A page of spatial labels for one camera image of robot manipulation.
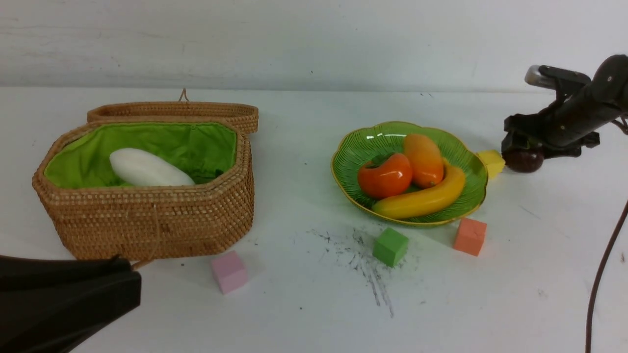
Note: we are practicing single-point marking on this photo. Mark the woven rattan basket lid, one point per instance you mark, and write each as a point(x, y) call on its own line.
point(243, 117)

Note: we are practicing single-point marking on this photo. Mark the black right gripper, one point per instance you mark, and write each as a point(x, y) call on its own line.
point(563, 128)

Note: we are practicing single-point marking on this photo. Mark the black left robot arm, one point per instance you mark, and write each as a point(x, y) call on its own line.
point(52, 306)

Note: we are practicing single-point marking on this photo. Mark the pink foam cube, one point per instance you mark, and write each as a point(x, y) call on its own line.
point(229, 271)

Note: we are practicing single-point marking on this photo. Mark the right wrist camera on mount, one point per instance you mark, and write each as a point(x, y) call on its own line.
point(564, 82)

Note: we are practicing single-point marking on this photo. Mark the green foam cube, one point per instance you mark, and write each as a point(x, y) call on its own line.
point(390, 247)

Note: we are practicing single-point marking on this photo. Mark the purple mangosteen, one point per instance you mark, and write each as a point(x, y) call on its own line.
point(524, 161)

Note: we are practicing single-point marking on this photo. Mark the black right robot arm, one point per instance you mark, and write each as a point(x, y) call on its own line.
point(610, 79)

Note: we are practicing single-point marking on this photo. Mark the yellow banana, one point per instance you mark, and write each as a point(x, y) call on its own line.
point(424, 202)

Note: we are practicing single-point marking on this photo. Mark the orange persimmon with green calyx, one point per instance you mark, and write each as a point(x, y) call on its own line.
point(385, 176)

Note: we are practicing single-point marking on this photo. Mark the white radish with green leaves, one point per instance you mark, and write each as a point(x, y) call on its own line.
point(141, 168)

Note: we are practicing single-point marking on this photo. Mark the yellow foam cube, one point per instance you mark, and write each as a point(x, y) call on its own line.
point(493, 161)

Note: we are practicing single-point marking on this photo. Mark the salmon orange foam cube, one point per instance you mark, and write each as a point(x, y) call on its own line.
point(470, 236)

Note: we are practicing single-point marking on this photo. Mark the woven rattan basket green lining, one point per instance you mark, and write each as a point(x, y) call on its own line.
point(97, 214)

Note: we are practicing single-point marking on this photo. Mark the orange yellow mango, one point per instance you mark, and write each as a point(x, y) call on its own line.
point(425, 160)

